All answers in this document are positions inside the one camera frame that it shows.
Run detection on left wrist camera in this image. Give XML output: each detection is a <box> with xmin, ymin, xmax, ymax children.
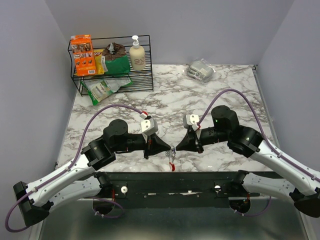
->
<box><xmin>140</xmin><ymin>118</ymin><xmax>158</xmax><ymax>136</ymax></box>

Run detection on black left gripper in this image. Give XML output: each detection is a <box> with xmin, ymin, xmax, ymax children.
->
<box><xmin>113</xmin><ymin>132</ymin><xmax>171</xmax><ymax>160</ymax></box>

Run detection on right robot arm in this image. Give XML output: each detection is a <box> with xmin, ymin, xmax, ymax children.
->
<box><xmin>176</xmin><ymin>105</ymin><xmax>320</xmax><ymax>218</ymax></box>

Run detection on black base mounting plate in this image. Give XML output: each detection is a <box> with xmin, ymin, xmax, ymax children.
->
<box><xmin>51</xmin><ymin>171</ymin><xmax>273</xmax><ymax>210</ymax></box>

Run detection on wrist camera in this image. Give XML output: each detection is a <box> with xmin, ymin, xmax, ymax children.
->
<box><xmin>140</xmin><ymin>118</ymin><xmax>158</xmax><ymax>136</ymax></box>
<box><xmin>183</xmin><ymin>114</ymin><xmax>200</xmax><ymax>132</ymax></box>

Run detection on cream pump soap bottle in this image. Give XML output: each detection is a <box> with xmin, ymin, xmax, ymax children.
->
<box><xmin>129</xmin><ymin>35</ymin><xmax>146</xmax><ymax>71</ymax></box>

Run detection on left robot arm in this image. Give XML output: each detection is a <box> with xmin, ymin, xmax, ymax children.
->
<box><xmin>13</xmin><ymin>118</ymin><xmax>171</xmax><ymax>227</ymax></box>

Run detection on clear plastic wrapped package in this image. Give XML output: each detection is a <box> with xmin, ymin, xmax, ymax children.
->
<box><xmin>186</xmin><ymin>58</ymin><xmax>216</xmax><ymax>83</ymax></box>

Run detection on black wire shelf rack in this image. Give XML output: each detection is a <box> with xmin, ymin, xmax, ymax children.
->
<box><xmin>68</xmin><ymin>34</ymin><xmax>154</xmax><ymax>97</ymax></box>

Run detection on yellow snack bag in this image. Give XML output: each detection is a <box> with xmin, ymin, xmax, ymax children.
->
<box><xmin>93</xmin><ymin>48</ymin><xmax>105</xmax><ymax>75</ymax></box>

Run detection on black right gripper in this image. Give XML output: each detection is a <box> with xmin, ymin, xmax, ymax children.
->
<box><xmin>175</xmin><ymin>126</ymin><xmax>230</xmax><ymax>154</ymax></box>

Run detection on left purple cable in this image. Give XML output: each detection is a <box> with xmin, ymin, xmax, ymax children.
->
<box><xmin>4</xmin><ymin>104</ymin><xmax>150</xmax><ymax>233</ymax></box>

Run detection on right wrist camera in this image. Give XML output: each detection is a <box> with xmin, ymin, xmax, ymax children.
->
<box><xmin>183</xmin><ymin>114</ymin><xmax>200</xmax><ymax>132</ymax></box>

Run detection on green brown bag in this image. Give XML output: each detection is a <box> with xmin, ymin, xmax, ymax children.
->
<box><xmin>101</xmin><ymin>42</ymin><xmax>131</xmax><ymax>75</ymax></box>

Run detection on orange product box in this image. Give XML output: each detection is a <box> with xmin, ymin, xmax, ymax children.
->
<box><xmin>70</xmin><ymin>34</ymin><xmax>97</xmax><ymax>77</ymax></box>

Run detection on green white snack bag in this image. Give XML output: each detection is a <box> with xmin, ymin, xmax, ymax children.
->
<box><xmin>81</xmin><ymin>76</ymin><xmax>133</xmax><ymax>106</ymax></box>

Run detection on red handled key organizer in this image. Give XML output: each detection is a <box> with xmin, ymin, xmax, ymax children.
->
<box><xmin>165</xmin><ymin>146</ymin><xmax>176</xmax><ymax>172</ymax></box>

